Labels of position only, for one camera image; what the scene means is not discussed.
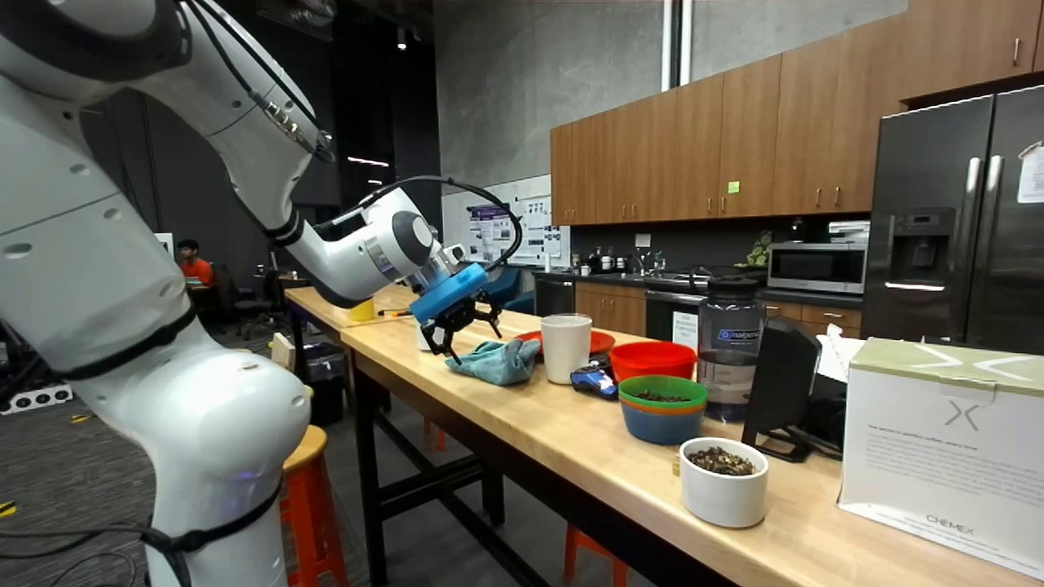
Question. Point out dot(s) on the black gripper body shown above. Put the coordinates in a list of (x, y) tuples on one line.
[(460, 315)]

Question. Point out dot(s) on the blue towel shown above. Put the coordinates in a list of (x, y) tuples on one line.
[(497, 365)]

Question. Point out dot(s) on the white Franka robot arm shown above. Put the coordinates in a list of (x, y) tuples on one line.
[(109, 273)]

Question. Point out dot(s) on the small white can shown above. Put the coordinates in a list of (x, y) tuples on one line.
[(424, 341)]

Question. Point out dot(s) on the blue chair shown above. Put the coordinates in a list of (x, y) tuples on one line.
[(510, 288)]

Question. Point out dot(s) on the tall white cup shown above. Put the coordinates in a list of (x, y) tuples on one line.
[(566, 349)]

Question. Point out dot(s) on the yellow mug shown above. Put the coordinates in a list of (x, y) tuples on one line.
[(364, 315)]

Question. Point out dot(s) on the small dark blue object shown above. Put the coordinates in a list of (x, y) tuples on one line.
[(592, 384)]

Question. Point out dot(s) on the wooden lower cabinets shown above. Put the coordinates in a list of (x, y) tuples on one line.
[(611, 309)]

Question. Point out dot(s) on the wooden cabinets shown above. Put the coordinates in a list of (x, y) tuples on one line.
[(760, 142), (611, 309)]

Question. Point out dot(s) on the short wooden work table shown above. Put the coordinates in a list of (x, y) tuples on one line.
[(320, 309)]

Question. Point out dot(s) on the red bowl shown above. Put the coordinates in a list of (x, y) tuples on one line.
[(654, 361)]

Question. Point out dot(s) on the long wooden work table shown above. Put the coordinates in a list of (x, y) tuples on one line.
[(607, 444)]

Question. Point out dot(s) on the black dishwasher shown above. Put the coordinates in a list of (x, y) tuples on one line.
[(673, 318)]

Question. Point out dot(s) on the green bowl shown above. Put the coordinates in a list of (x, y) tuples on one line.
[(663, 394)]

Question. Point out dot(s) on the blue bowl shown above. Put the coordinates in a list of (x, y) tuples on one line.
[(660, 427)]

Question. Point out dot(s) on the orange stool with wooden seat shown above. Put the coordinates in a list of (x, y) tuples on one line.
[(592, 560), (313, 510)]

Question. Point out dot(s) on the clear bottle with black lid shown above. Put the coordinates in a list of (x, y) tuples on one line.
[(733, 346)]

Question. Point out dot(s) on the person in orange shirt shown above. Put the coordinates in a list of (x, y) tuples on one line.
[(196, 270)]

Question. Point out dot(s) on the green potted plant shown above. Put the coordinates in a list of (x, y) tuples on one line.
[(758, 254)]

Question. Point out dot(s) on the green sticky note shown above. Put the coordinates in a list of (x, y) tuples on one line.
[(736, 187)]

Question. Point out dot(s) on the white ramekin with dark contents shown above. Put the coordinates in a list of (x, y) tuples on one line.
[(723, 494)]

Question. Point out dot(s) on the black speaker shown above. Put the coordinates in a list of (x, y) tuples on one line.
[(780, 380)]

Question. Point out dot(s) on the wooden upper cabinets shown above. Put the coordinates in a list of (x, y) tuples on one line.
[(760, 142)]

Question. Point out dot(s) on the steel microwave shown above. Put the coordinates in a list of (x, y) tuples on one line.
[(816, 270)]

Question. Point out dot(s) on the white paper bag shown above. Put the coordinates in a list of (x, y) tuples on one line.
[(839, 349)]

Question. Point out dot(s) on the white cardboard box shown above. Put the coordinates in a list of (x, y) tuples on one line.
[(946, 458)]

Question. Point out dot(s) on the black steel refrigerator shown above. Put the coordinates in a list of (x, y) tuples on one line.
[(955, 216)]

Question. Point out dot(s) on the blue wrist mount disc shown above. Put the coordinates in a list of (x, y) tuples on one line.
[(449, 293)]

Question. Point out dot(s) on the white wall poster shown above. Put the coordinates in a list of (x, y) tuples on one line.
[(539, 231)]

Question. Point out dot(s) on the white vertical wall pipe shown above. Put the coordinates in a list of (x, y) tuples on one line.
[(677, 43)]

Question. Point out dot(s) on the white bracket on floor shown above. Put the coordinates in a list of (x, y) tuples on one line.
[(37, 400)]

